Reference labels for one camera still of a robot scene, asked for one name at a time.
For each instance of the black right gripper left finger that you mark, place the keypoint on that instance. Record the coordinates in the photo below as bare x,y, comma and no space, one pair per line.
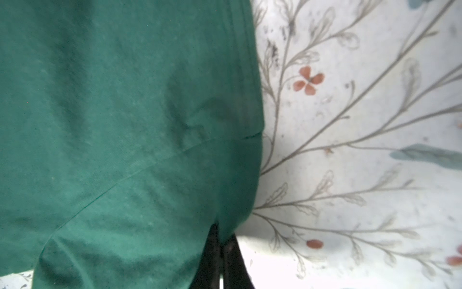
209,270

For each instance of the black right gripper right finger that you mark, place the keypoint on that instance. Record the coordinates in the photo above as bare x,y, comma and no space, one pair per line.
235,274

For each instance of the green t-shirt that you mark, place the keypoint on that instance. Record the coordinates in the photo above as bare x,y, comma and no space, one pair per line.
128,129

